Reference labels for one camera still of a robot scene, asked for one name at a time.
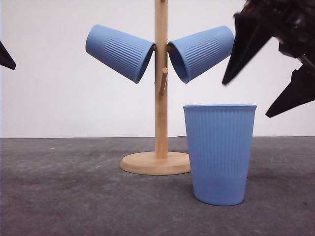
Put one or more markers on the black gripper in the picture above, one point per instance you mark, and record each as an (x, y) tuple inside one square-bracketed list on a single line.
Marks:
[(292, 22)]

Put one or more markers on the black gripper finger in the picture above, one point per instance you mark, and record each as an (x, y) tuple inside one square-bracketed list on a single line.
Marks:
[(6, 59)]

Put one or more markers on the blue ribbed cup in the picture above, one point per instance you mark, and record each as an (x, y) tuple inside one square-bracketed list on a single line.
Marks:
[(221, 141), (195, 54), (119, 52)]

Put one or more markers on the wooden cup tree stand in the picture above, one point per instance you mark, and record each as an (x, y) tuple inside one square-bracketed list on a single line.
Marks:
[(161, 162)]

